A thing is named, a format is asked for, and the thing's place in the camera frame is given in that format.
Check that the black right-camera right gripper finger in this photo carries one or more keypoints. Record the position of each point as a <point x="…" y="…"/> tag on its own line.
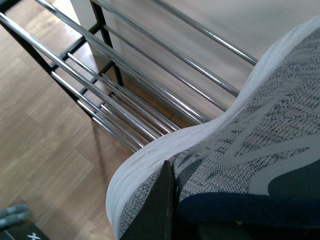
<point x="154" y="220"/>

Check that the grey knit sneaker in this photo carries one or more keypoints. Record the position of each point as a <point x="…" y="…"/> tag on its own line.
<point x="251" y="173"/>

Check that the black metal shoe rack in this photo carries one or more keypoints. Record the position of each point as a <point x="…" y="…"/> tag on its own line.
<point x="92" y="73"/>

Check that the black box with marking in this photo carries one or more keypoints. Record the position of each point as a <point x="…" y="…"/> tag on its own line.
<point x="26" y="231"/>

